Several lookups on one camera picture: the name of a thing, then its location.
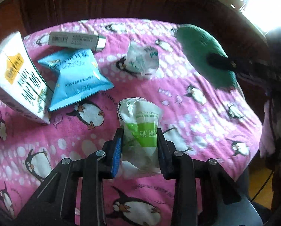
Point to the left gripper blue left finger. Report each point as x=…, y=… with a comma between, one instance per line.
x=113, y=152

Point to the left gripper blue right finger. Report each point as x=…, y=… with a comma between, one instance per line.
x=165, y=152

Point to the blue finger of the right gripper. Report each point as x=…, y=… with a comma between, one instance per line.
x=220, y=62

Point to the green scrubbing cloth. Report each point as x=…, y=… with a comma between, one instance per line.
x=197, y=45

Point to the white green plastic bag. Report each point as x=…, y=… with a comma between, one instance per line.
x=140, y=120

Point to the white plastic wrapper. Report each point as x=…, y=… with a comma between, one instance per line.
x=143, y=61

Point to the blue snack bag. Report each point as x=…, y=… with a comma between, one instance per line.
x=78, y=76

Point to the long grey white box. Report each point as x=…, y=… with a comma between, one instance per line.
x=77, y=40

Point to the white milk carton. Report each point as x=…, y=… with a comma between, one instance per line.
x=22, y=88

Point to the white gloved right hand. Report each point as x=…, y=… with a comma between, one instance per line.
x=270, y=140

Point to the dark wooden base cabinets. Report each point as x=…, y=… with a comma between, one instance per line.
x=235, y=33

